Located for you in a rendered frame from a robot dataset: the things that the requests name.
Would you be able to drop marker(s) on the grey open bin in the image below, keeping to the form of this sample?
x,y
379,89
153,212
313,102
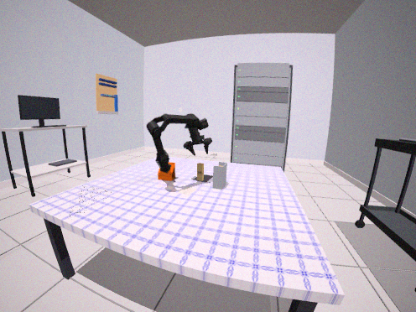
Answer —
x,y
219,176

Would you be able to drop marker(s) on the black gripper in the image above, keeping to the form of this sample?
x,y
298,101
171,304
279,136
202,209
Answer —
x,y
196,140

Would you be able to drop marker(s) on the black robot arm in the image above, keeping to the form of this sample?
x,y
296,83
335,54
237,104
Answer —
x,y
192,123

